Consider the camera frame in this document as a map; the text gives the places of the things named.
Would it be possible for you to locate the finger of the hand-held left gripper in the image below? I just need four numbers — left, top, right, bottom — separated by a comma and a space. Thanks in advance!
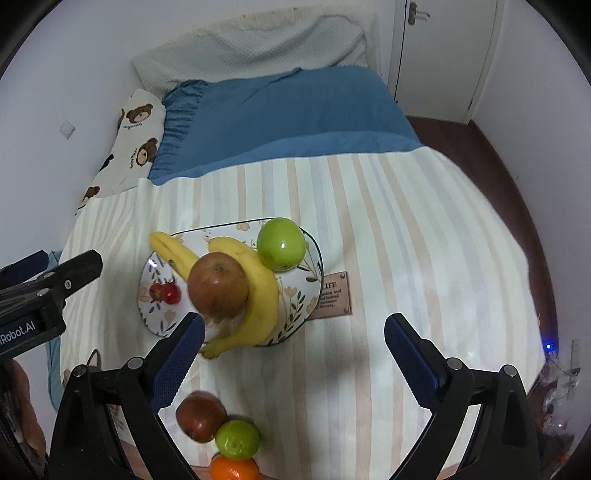
0, 250, 103, 309
0, 250, 49, 288

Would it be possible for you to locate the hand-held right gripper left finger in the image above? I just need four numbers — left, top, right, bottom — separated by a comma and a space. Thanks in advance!
48, 312, 206, 480

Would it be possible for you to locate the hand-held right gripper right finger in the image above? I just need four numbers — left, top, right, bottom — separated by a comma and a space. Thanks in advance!
384, 313, 541, 480

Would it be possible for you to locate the red yellow apple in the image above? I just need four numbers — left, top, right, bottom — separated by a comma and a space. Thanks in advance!
187, 252, 250, 319

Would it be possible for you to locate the curved yellow banana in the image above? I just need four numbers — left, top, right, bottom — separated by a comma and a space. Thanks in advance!
199, 236, 280, 361

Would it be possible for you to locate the straighter yellow banana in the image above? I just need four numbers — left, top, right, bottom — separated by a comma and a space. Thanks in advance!
148, 231, 199, 292

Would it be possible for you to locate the floral oval plate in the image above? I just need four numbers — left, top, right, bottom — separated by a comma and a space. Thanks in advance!
139, 217, 324, 348

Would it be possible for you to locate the green apple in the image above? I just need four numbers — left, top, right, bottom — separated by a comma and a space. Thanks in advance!
215, 419, 262, 461
256, 217, 307, 272

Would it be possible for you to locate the person's left forearm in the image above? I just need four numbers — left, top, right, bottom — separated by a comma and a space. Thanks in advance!
9, 360, 49, 467

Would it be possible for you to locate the teal cushion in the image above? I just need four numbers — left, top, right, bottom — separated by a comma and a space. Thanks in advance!
45, 249, 65, 402

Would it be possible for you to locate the dark red apple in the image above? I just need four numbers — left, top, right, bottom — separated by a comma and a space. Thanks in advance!
175, 391, 228, 445

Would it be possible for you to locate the brown leather label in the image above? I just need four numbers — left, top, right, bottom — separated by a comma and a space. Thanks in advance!
307, 271, 353, 320

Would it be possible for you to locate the striped cat blanket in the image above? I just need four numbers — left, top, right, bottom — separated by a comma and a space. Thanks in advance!
60, 150, 543, 480

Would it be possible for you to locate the orange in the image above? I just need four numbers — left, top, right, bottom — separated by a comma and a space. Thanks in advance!
209, 455, 260, 480

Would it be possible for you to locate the bear print pillow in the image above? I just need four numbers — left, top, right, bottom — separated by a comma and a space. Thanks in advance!
74, 89, 167, 215

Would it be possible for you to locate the blue bedsheet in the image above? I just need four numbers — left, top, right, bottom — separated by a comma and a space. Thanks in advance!
148, 65, 426, 185

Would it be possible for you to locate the grey textured pillow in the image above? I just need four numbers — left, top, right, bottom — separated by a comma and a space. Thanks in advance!
131, 13, 377, 95

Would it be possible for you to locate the white door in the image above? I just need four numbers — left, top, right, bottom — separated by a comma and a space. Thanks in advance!
388, 0, 504, 124

